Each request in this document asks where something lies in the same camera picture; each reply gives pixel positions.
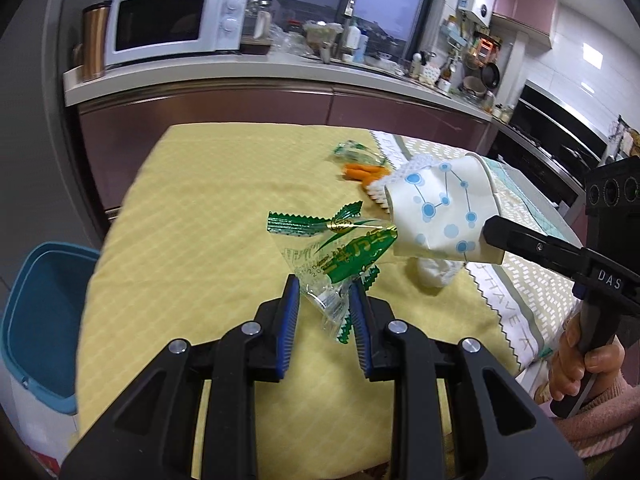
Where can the white microwave oven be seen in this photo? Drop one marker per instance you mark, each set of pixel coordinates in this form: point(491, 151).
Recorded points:
point(150, 20)

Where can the copper metal canister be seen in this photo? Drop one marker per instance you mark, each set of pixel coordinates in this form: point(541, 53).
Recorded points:
point(94, 40)

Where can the brown tray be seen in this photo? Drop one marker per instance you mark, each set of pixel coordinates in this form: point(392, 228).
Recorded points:
point(255, 46)

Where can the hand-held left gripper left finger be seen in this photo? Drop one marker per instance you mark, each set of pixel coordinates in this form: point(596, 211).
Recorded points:
point(289, 331)

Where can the orange plastic wrapper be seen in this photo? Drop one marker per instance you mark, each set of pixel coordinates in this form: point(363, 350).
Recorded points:
point(362, 171)

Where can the crumpled white tissue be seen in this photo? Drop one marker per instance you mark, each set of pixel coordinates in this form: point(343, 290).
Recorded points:
point(435, 271)

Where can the person's right forearm pink sleeve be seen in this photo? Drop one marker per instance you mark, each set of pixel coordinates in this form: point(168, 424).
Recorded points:
point(615, 420)

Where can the blue dotted paper cup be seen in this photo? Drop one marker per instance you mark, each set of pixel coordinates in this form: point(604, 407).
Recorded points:
point(440, 200)

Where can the kitchen counter with pink cabinets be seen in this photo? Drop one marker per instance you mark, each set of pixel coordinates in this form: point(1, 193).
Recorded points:
point(225, 105)

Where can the pink wall cabinet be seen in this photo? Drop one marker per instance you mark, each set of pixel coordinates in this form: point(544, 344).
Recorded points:
point(527, 2)

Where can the yellow quilted tablecloth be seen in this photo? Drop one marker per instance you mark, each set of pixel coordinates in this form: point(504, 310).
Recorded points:
point(200, 220)

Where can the white plastic bottle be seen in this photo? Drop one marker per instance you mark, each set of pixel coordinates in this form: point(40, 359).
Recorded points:
point(353, 40)

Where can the blue trash bin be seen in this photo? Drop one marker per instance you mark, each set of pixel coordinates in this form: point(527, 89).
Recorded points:
point(45, 320)

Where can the small clear green wrapper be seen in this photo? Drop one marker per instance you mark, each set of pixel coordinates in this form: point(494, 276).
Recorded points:
point(352, 151)

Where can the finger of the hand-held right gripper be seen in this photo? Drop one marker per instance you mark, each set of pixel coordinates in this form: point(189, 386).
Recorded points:
point(530, 247)

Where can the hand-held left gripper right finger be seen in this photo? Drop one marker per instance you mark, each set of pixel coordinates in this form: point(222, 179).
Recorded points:
point(359, 331)

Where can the large clear green candy wrapper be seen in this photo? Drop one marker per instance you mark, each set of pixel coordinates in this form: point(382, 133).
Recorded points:
point(345, 256)

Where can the black frying pan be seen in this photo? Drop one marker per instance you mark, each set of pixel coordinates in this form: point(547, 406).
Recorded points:
point(490, 75)

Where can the person's right hand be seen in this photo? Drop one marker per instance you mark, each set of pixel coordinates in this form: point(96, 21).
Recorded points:
point(570, 360)

